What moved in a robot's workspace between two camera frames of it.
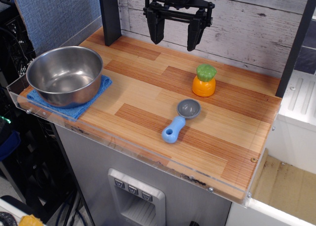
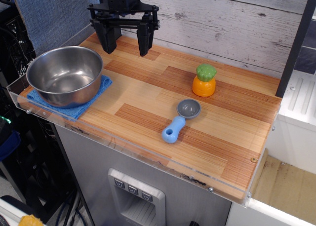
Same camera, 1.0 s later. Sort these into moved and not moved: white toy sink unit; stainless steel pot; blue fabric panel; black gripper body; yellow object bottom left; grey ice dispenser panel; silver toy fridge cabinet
Moved: black gripper body
Not moved: white toy sink unit; blue fabric panel; grey ice dispenser panel; silver toy fridge cabinet; yellow object bottom left; stainless steel pot
